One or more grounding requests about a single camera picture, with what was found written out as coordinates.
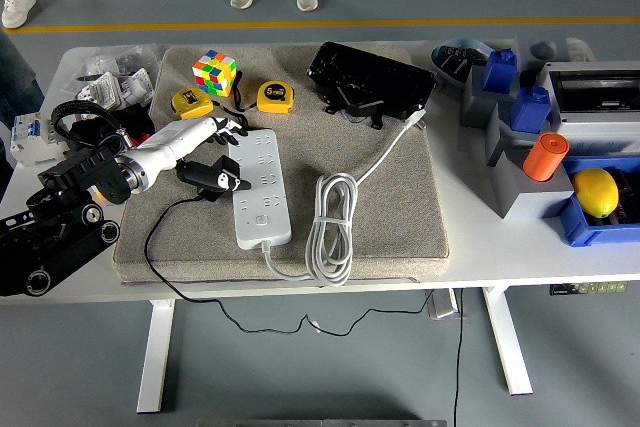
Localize blue bottle-shaped block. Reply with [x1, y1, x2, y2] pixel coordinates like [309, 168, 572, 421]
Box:
[509, 85, 553, 134]
[482, 48, 520, 95]

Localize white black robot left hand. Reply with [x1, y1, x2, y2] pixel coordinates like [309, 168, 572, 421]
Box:
[130, 115, 255, 198]

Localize black wrist strap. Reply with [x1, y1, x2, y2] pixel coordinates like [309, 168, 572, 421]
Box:
[212, 98, 251, 131]
[230, 68, 261, 113]

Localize grey electrical enclosure box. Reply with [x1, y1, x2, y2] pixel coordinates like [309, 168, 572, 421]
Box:
[542, 60, 640, 158]

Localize clear plastic bag of parts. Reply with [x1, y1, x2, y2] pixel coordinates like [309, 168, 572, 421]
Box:
[62, 43, 169, 96]

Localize white power strip cord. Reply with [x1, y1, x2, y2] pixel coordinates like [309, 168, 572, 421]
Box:
[259, 107, 429, 288]

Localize black binder clips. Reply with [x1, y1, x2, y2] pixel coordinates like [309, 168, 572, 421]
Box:
[439, 45, 485, 82]

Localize white wall socket panel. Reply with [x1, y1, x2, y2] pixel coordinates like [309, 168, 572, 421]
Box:
[74, 71, 124, 113]

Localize blue plastic bin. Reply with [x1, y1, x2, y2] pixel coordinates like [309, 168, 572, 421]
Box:
[558, 155, 640, 248]

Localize large colourful puzzle cube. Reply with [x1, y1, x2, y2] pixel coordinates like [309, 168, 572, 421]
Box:
[192, 49, 238, 98]

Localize black power adapter plug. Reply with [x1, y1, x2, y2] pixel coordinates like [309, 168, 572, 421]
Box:
[192, 154, 242, 204]

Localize yellow lemon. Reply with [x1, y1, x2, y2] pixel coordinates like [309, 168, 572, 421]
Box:
[572, 168, 621, 220]

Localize grey-brown mat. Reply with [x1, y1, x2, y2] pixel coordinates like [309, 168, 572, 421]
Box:
[110, 44, 451, 284]

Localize beige rounded object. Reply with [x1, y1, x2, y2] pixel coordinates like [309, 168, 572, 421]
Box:
[565, 36, 597, 64]

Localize yellow tape measure dark label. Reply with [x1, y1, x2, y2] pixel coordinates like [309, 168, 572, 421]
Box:
[171, 87, 215, 125]

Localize white circuit breaker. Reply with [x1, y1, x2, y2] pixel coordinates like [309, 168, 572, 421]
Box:
[9, 113, 69, 167]

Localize table height control panel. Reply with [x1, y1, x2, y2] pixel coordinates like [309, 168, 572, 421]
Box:
[549, 280, 629, 297]

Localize yellow tape measure printed five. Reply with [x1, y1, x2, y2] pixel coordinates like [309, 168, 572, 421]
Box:
[256, 80, 295, 115]

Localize black cloth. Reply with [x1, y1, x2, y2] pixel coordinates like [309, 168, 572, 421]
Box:
[67, 101, 156, 148]

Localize blue-grey bowl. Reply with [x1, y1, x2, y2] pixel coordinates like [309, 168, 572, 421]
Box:
[430, 37, 496, 91]

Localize black hanging cable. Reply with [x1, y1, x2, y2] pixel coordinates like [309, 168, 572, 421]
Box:
[452, 289, 464, 427]

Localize white power strip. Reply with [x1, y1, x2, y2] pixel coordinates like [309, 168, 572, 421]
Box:
[227, 127, 293, 251]

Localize black item in bin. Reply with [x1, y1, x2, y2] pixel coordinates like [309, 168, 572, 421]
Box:
[597, 169, 640, 226]

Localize grey metal bracket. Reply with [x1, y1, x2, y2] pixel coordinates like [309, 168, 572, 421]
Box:
[424, 288, 469, 321]

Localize white plastic socket part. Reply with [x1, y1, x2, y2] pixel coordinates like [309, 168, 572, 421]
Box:
[117, 68, 154, 107]

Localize glossy black case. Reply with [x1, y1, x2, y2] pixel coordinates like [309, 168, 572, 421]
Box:
[306, 41, 440, 129]

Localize grey block with round hole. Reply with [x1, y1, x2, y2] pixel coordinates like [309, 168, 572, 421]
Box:
[517, 36, 569, 73]

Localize white table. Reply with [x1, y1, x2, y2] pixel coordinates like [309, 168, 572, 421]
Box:
[0, 39, 640, 416]

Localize thin black adapter cord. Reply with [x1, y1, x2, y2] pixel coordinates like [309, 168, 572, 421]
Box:
[143, 195, 432, 336]

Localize orange cylinder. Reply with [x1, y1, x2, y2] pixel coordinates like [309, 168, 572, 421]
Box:
[522, 132, 571, 182]

